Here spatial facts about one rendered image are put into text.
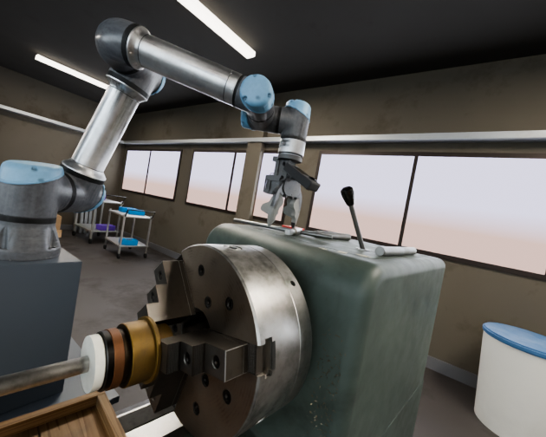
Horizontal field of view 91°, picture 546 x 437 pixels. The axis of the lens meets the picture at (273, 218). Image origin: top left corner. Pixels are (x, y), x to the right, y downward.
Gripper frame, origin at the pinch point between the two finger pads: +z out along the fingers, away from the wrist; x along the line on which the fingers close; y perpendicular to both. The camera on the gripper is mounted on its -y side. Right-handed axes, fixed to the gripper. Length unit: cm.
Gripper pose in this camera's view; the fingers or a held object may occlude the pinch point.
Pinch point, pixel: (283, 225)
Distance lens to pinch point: 77.0
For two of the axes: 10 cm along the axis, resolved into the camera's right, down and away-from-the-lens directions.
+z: -1.7, 9.8, 0.4
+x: -6.7, -0.9, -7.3
